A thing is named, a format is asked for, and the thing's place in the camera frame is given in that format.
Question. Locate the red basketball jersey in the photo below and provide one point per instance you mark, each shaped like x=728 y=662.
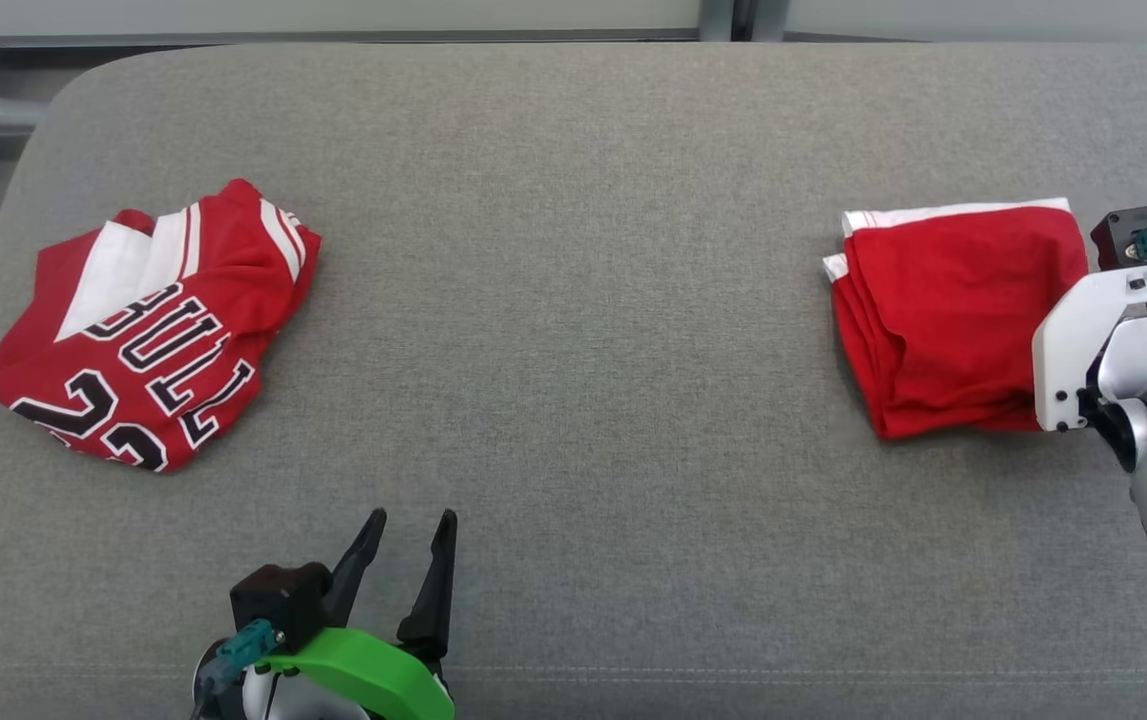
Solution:
x=163 y=330

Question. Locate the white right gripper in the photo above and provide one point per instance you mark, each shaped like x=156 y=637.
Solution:
x=1063 y=350

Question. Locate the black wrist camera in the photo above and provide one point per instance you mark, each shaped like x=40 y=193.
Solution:
x=278 y=600
x=1118 y=235

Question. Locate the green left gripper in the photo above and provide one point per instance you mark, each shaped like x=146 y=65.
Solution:
x=383 y=670

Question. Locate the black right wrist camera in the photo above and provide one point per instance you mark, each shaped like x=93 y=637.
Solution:
x=1118 y=235

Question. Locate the grey partition post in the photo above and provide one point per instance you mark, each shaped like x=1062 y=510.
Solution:
x=743 y=20

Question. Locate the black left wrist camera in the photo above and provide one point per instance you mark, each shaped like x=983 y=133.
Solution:
x=278 y=600

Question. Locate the red shorts white trim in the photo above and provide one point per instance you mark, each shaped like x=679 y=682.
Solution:
x=963 y=320

